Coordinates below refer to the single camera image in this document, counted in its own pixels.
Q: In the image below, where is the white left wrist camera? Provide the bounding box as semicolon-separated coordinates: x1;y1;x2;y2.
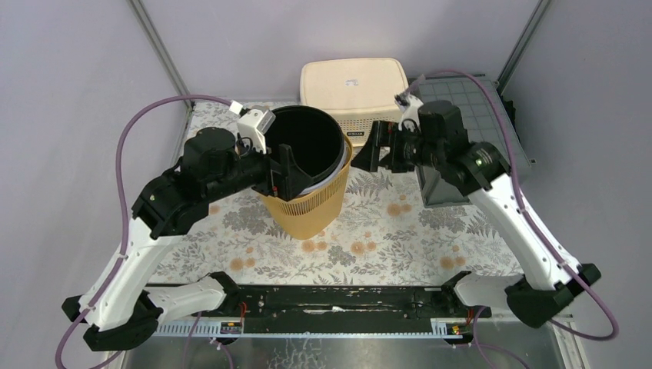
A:
229;101;275;155

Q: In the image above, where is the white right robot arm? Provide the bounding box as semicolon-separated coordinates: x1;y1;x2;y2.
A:
351;98;600;328

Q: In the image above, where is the yellow bin with black liner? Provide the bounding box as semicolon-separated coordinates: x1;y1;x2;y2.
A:
258;105;352;240

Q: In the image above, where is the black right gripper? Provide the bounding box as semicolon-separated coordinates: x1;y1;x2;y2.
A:
350;119;443;173

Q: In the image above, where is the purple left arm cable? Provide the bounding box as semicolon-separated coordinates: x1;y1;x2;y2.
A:
55;94;235;369

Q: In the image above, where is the small circuit board left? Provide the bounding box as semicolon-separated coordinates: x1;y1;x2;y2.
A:
219;322;242;335

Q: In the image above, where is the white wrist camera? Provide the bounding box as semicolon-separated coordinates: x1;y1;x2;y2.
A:
394;91;423;132
229;101;275;155

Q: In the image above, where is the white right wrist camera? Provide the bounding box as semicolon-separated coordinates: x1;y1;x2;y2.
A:
394;91;423;132

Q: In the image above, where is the floral patterned table mat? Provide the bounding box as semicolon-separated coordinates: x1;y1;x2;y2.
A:
165;100;534;288

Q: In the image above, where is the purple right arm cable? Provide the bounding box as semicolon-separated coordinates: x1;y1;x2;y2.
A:
404;70;621;369

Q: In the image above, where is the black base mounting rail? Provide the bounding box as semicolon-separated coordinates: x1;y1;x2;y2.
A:
202;284;491;325

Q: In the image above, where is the grey plastic storage bin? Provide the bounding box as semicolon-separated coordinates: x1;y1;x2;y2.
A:
414;74;534;208

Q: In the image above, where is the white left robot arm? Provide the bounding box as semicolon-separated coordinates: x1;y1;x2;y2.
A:
62;128;312;352

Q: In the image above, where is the white slotted cable duct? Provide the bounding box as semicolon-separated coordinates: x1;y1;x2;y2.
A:
154;316;472;344

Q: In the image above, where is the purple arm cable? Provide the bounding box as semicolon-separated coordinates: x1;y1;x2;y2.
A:
55;94;235;369
404;70;621;369

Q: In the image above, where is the cream perforated plastic basket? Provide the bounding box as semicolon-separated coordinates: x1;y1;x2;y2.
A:
299;58;408;147

